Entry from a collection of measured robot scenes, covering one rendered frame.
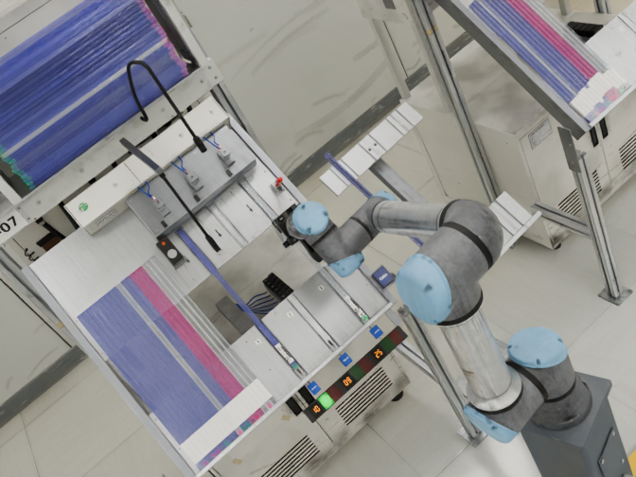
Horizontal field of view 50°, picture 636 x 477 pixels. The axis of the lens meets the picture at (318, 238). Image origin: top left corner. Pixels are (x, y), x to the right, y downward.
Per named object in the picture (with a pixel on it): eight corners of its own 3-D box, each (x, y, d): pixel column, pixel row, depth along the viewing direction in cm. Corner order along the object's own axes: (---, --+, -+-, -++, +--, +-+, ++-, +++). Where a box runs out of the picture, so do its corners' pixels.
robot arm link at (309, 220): (314, 243, 151) (288, 215, 150) (305, 247, 162) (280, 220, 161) (339, 220, 153) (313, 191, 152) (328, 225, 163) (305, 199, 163)
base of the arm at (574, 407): (601, 383, 159) (592, 358, 153) (577, 438, 152) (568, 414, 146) (539, 368, 169) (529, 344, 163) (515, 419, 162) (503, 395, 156)
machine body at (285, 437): (417, 392, 250) (348, 279, 214) (271, 530, 235) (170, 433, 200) (326, 315, 301) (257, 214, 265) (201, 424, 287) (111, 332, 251)
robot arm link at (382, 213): (511, 183, 121) (368, 181, 164) (471, 223, 118) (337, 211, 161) (540, 232, 125) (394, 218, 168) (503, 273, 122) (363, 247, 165)
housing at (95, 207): (233, 136, 200) (229, 115, 186) (96, 242, 190) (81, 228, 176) (215, 116, 201) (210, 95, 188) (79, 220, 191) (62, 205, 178)
